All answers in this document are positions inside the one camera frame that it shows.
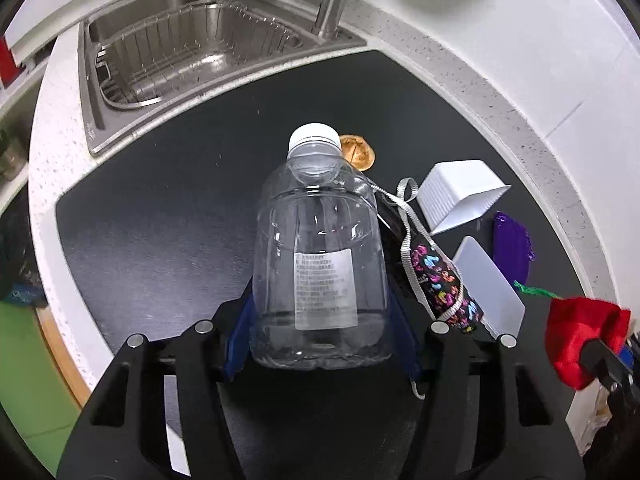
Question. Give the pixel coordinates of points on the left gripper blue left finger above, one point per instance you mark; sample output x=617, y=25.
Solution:
x=238, y=342

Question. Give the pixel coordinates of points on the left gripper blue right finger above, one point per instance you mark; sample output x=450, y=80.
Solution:
x=405, y=343

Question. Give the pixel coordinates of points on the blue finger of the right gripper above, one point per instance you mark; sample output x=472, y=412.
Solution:
x=615, y=371

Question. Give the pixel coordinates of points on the red fabric cloth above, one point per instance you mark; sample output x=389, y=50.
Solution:
x=574, y=321

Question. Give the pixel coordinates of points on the colourful patterned pouch with ribbon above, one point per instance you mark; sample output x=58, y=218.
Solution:
x=433, y=278

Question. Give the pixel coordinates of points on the clear plastic water bottle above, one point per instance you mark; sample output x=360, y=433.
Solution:
x=319, y=278

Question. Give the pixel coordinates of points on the white plastic lid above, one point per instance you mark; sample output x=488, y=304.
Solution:
x=503, y=309

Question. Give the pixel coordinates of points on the purple wrapper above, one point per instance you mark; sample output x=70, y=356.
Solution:
x=512, y=248

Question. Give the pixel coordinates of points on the white plastic ribbed tray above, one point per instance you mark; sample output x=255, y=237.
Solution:
x=455, y=193

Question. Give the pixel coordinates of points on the brown round cookie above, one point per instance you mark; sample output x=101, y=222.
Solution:
x=357, y=151

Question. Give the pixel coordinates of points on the black countertop mat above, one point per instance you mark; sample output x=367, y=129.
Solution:
x=251, y=284

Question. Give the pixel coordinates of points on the stainless steel sink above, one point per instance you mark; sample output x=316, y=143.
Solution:
x=104, y=125

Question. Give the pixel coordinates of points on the red kettle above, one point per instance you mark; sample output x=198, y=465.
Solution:
x=9, y=71

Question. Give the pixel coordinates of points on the steel wire sink basket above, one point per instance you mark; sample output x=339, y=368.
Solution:
x=172, y=52

